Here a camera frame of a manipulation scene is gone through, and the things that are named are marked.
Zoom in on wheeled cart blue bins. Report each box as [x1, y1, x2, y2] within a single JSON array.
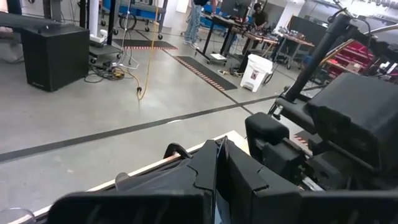
[[99, 0, 169, 40]]

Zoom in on yellow extension cable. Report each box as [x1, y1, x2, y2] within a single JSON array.
[[136, 0, 160, 101]]

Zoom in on red storage bins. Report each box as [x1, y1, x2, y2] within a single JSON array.
[[323, 40, 376, 78]]

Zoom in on small white device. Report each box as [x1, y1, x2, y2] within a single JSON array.
[[89, 29, 108, 47]]

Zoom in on black speaker box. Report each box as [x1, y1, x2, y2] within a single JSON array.
[[21, 24, 90, 93]]

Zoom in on black desk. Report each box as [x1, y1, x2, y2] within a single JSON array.
[[198, 12, 238, 66]]

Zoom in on wooden workbench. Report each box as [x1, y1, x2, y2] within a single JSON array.
[[231, 26, 315, 71]]

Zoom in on coiled black cable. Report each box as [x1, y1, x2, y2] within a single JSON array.
[[119, 12, 137, 31]]

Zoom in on black clamp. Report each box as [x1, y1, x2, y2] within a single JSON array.
[[163, 142, 193, 160]]

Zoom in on tangled floor cables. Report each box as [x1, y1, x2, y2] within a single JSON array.
[[83, 60, 141, 83]]

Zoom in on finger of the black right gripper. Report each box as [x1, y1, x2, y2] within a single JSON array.
[[244, 111, 292, 164]]

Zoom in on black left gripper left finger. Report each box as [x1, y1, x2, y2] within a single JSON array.
[[160, 139, 219, 224]]

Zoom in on white trash bin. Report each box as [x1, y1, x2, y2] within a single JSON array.
[[239, 54, 274, 93]]

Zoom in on dark grey plastic bin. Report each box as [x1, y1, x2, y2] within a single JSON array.
[[114, 149, 218, 194]]

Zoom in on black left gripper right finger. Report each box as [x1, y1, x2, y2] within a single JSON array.
[[226, 144, 303, 224]]

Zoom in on grey equipment stand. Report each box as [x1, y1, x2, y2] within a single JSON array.
[[275, 96, 317, 134]]

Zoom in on black stand pole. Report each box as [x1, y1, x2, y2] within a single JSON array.
[[284, 14, 352, 103]]

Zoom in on person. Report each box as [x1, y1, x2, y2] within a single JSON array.
[[250, 2, 270, 32], [183, 0, 210, 50]]

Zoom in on black desk monitor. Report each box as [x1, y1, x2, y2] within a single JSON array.
[[220, 0, 249, 18]]

